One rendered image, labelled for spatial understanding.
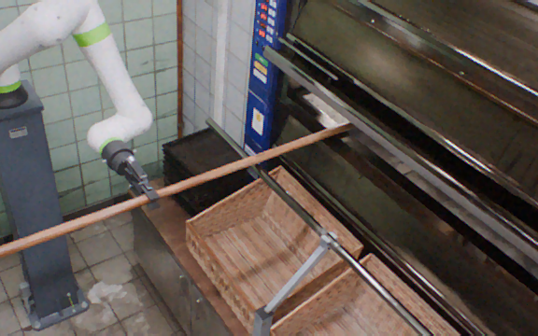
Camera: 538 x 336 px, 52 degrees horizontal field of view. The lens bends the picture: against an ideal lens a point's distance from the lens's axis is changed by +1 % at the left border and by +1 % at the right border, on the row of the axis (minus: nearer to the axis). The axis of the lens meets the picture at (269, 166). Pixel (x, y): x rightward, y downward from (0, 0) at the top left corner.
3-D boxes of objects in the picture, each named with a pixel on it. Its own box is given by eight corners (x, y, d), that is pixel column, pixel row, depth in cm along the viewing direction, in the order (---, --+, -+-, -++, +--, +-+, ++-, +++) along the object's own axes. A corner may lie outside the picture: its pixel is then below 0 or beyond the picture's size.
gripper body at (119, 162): (132, 147, 180) (144, 162, 175) (133, 166, 186) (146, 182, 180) (109, 153, 177) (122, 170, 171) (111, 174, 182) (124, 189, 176)
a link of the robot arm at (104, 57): (74, 44, 180) (82, 49, 171) (105, 29, 183) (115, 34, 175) (123, 135, 199) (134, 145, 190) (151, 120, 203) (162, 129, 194)
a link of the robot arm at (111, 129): (89, 147, 195) (77, 126, 187) (120, 131, 199) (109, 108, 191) (105, 170, 187) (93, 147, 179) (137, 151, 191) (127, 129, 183)
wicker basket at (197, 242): (275, 208, 261) (281, 162, 243) (353, 291, 227) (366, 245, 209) (183, 245, 237) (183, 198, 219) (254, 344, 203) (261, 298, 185)
